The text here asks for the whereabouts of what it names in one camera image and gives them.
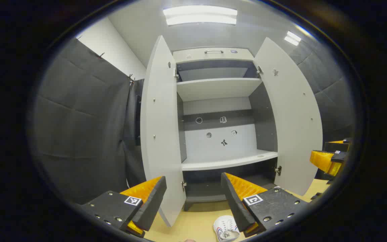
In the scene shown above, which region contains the white shoe cabinet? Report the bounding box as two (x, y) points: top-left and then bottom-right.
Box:
(173, 46), (278, 211)

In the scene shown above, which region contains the white shoe yellow sole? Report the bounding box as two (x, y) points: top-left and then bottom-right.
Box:
(213, 215), (240, 242)

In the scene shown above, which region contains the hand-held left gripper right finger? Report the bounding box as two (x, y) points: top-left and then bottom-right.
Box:
(221, 172), (310, 238)

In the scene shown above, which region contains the large ceiling light panel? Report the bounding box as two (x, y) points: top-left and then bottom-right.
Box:
(163, 5), (238, 26)

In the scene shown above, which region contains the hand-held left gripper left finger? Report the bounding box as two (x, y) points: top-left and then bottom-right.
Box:
(81, 176), (167, 238)

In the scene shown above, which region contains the white cabinet shelf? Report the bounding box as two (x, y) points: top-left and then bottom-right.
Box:
(177, 78), (263, 102)
(181, 150), (278, 171)

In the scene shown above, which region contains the black backdrop cloth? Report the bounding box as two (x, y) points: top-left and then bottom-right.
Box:
(289, 40), (355, 143)
(34, 39), (147, 205)

